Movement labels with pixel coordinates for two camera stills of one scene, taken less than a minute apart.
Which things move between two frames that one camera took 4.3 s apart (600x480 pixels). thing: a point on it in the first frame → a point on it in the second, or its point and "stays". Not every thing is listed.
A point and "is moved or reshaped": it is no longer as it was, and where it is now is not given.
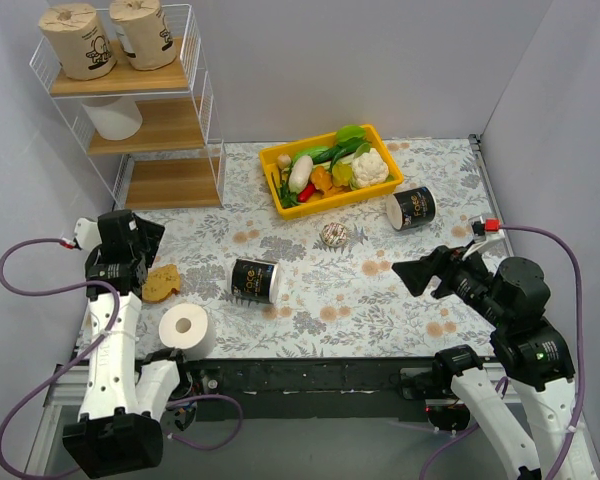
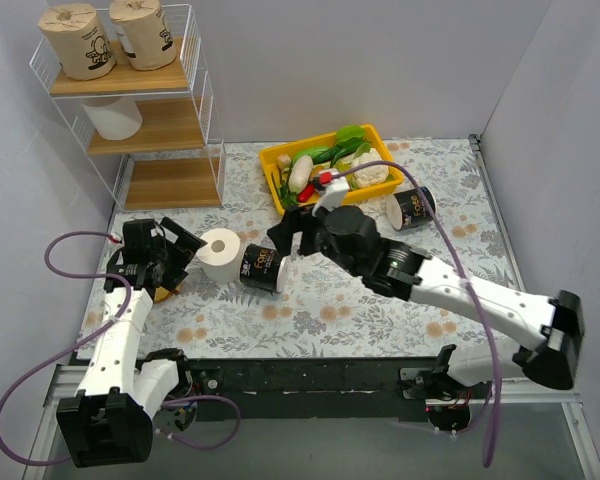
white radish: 300,173 stays
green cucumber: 330,154 stays
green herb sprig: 287,197 stays
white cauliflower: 368,168 stays
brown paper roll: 79,39 stays
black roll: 406,209 stays
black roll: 255,281 is moved or reshaped
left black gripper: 143,240 → 169,248
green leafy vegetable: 351,135 stays
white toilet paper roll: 189,328 → 220,258
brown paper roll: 143,34 stays
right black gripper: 443,273 → 304,232
